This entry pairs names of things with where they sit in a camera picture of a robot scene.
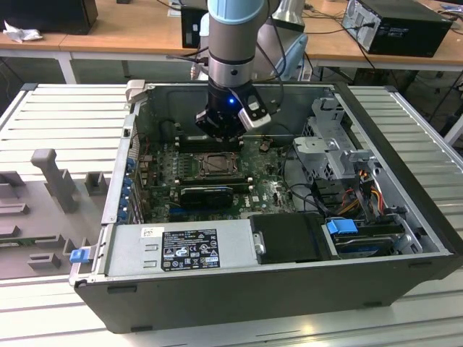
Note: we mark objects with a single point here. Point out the metal socket locking lever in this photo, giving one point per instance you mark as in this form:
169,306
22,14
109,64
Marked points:
220,176
220,154

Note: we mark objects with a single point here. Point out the silver CPU green edge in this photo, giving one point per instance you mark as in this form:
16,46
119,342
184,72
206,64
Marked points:
219,164

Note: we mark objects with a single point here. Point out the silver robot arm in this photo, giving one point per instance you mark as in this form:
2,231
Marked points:
231,43

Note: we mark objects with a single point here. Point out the black RAM slot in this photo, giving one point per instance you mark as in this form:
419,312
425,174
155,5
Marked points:
186,140
186,137
211,183
202,147
242,188
211,179
191,144

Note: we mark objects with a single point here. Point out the CPU socket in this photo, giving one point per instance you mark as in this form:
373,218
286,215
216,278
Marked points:
240,167

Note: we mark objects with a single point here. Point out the round coin battery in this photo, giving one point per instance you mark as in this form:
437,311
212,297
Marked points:
264,145

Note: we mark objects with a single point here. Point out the black graphics card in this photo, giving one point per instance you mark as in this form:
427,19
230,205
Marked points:
206,198

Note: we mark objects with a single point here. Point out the green motherboard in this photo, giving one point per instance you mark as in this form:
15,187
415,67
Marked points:
260,195

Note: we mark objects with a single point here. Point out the silver metal drive cage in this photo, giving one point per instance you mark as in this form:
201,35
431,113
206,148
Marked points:
325,152

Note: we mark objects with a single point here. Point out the black drive box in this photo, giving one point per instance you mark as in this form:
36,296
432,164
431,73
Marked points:
289,235

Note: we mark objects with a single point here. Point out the silver power supply unit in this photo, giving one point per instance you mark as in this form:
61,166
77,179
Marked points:
130,249

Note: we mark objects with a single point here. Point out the blue disk carrier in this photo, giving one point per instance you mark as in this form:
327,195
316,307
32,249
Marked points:
340,231

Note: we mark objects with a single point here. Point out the black grey PC case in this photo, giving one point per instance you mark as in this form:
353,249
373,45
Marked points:
217,300

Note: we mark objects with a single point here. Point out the hard disk drive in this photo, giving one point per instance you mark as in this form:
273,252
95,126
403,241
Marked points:
365,247

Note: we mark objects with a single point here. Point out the blue case latch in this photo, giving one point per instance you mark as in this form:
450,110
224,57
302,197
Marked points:
79,256

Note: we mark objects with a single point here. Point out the large black computer case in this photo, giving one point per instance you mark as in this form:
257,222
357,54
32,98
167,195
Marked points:
47,16

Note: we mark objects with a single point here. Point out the grey parts rack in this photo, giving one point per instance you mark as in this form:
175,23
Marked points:
36,224

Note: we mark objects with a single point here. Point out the crumpled white paper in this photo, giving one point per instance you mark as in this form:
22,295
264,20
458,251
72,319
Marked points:
21,34

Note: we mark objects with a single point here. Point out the green RAM stick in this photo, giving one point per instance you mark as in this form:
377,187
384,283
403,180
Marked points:
14,243

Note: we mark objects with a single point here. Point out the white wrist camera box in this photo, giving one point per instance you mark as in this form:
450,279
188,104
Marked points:
255,117

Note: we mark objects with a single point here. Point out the wooden desk white frame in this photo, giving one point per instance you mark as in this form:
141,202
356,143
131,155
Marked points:
340,45
137,32

